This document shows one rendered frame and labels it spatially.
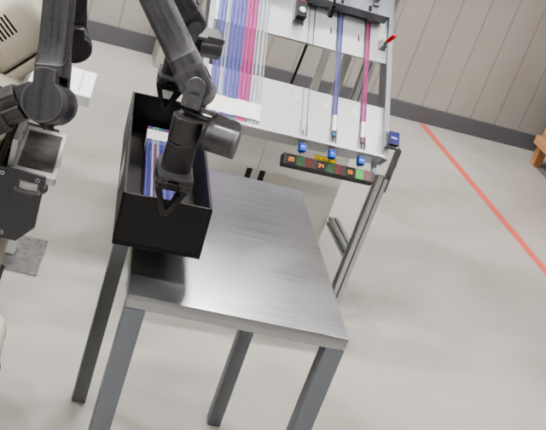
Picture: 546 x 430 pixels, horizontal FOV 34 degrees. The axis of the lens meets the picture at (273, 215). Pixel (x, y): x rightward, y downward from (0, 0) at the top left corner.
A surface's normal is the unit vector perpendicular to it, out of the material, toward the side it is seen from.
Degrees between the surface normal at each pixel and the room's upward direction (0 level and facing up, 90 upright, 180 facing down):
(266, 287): 0
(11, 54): 90
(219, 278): 0
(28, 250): 0
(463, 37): 90
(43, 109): 69
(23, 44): 90
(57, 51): 61
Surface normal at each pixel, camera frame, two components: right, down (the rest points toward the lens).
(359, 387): 0.30, -0.86
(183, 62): -0.09, 0.07
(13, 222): 0.11, 0.45
